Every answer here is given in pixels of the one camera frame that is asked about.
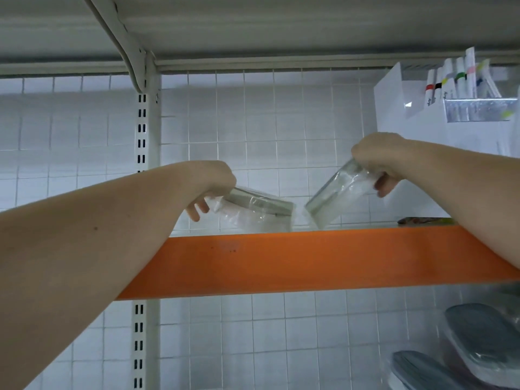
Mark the orange metal store shelving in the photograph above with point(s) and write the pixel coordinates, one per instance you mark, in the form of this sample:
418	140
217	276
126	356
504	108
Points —
325	262

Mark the pile of soap dishes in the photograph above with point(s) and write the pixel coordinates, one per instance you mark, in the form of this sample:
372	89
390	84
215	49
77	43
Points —
479	341

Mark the white pen organizer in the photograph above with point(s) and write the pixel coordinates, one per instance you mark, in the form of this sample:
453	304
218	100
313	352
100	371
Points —
406	117

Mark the person's left forearm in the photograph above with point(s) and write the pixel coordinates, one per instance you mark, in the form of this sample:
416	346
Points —
81	264

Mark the person's left hand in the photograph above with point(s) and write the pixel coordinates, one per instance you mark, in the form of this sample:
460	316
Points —
213	181

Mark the person's right forearm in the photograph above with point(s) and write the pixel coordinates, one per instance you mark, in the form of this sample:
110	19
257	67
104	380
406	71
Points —
471	199

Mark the person's right hand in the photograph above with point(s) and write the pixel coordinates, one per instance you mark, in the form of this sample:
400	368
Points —
388	158

